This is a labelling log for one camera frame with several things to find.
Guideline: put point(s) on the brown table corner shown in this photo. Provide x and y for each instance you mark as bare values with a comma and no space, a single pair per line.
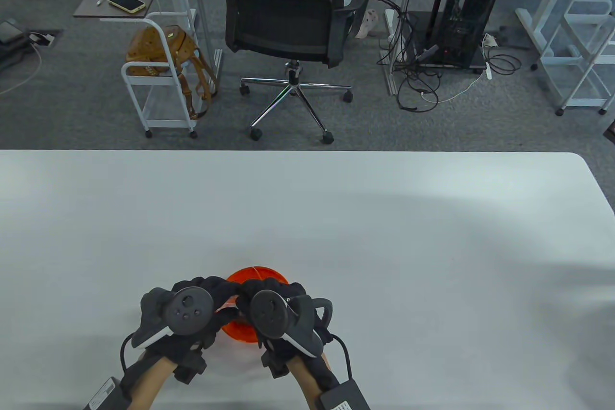
610,133

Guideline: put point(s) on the dark grey left hand controller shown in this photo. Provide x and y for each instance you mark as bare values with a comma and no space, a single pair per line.
189,310

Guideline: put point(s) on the brown leather backpack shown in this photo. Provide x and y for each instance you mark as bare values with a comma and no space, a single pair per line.
153,44

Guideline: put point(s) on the white power strip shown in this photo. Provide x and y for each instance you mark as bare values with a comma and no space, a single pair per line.
488,66

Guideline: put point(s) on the person's left forearm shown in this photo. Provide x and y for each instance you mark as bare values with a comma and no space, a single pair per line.
149,383

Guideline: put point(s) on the smartphone in yellow case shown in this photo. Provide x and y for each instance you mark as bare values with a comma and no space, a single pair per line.
126,1

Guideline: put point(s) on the black mesh office chair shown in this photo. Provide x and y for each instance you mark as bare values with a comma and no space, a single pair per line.
283,25

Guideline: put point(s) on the black computer tower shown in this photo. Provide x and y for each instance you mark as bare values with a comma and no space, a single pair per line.
473,6

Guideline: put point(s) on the person's right hand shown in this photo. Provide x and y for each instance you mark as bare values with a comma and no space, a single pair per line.
276,283

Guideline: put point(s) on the white cart with brown top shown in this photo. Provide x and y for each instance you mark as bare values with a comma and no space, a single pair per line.
96,4

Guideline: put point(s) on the person's left hand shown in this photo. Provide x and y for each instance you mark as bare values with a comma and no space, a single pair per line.
211,285

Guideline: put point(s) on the black right forearm sensor pack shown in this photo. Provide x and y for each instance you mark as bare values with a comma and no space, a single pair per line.
343,398

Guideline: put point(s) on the dark grey right hand controller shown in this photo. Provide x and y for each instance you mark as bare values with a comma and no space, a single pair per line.
269,314

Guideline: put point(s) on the black left forearm sensor pack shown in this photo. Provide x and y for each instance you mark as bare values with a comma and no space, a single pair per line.
103,395

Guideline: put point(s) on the black floor socket box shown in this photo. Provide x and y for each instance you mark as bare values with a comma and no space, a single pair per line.
43,39

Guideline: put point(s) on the person's right forearm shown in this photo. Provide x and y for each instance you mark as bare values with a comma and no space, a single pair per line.
305,381

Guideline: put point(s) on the dark grey hand controller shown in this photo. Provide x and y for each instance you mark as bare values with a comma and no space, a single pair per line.
269,314
189,310

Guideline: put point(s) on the orange translucent plastic bowl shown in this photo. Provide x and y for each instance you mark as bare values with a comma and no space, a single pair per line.
240,330

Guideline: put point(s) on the silver desk leg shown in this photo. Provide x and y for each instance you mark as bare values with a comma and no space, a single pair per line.
199,11

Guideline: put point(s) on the white desk leg frame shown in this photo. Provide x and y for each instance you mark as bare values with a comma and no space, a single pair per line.
388,76

